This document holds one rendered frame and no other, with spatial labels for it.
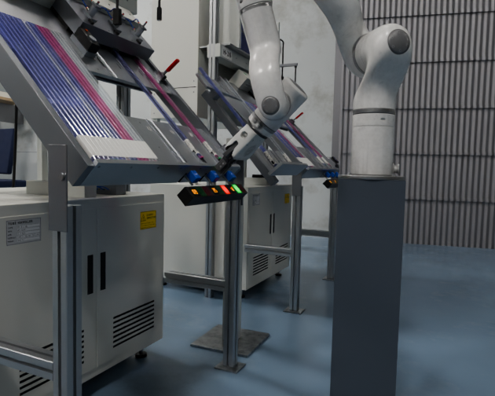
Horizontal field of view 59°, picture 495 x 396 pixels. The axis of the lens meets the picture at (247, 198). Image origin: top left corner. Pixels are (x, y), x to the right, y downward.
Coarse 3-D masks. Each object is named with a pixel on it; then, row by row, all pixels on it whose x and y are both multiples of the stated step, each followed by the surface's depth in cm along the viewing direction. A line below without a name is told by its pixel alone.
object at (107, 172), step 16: (96, 160) 89; (112, 160) 93; (128, 160) 97; (144, 160) 103; (96, 176) 92; (112, 176) 97; (128, 176) 101; (144, 176) 107; (160, 176) 113; (176, 176) 119
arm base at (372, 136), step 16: (352, 128) 128; (368, 128) 122; (384, 128) 122; (352, 144) 127; (368, 144) 122; (384, 144) 122; (352, 160) 127; (368, 160) 123; (384, 160) 122; (352, 176) 122; (368, 176) 119; (384, 176) 119; (400, 176) 126
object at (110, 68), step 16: (0, 0) 113; (16, 0) 120; (16, 16) 113; (32, 16) 120; (48, 16) 128; (64, 32) 128; (96, 64) 128; (112, 64) 137; (128, 64) 147; (144, 64) 159; (112, 80) 140; (128, 80) 137; (144, 80) 147
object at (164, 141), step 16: (144, 128) 121; (160, 128) 129; (160, 144) 121; (176, 144) 129; (192, 144) 138; (208, 144) 148; (160, 160) 114; (176, 160) 121; (192, 160) 129; (208, 160) 138
